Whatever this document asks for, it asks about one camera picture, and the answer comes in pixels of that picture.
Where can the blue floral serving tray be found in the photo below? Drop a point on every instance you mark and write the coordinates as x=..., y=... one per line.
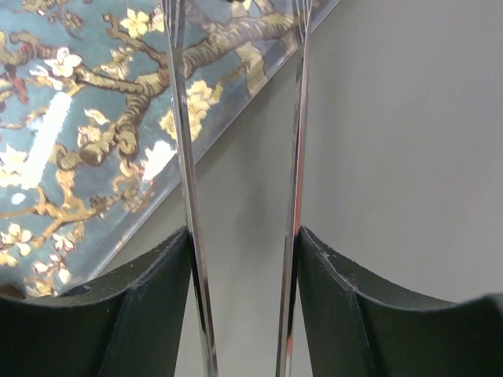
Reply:
x=88, y=141

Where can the metal serving tongs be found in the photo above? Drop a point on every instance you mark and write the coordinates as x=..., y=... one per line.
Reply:
x=174, y=13

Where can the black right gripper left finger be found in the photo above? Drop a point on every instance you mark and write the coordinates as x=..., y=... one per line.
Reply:
x=127, y=322

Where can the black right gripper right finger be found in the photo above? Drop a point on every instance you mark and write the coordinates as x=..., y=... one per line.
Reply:
x=360, y=324

